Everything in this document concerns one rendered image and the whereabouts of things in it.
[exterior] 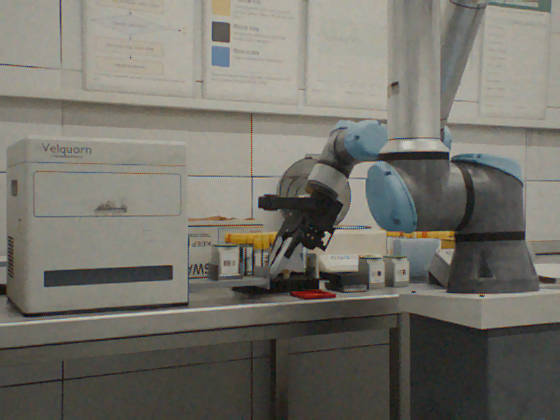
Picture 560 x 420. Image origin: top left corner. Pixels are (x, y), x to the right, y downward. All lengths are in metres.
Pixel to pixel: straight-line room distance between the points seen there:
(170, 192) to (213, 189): 0.72
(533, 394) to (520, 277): 0.18
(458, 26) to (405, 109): 0.23
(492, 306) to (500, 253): 0.12
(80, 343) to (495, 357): 0.67
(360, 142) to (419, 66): 0.24
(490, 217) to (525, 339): 0.20
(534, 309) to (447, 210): 0.20
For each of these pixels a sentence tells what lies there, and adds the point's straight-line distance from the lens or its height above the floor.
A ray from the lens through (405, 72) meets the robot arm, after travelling 1.20.
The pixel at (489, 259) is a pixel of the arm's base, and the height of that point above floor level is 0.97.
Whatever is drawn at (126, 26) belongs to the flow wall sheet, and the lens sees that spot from 2.00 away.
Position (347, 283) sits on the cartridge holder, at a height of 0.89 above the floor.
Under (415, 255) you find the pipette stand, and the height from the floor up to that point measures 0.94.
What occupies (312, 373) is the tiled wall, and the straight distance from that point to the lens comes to 2.23.
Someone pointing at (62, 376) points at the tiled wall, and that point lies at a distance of 1.98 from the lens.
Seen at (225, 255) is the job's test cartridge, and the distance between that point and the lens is 1.39.
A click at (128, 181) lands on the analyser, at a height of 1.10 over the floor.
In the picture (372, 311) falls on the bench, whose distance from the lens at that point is 1.48.
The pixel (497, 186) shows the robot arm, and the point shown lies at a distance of 1.24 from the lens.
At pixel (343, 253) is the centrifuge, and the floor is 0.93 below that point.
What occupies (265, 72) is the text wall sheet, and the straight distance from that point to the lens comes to 2.12.
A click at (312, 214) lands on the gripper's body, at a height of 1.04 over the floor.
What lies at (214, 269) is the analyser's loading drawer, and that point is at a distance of 1.40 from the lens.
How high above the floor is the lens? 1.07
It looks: 1 degrees down
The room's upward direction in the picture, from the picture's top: straight up
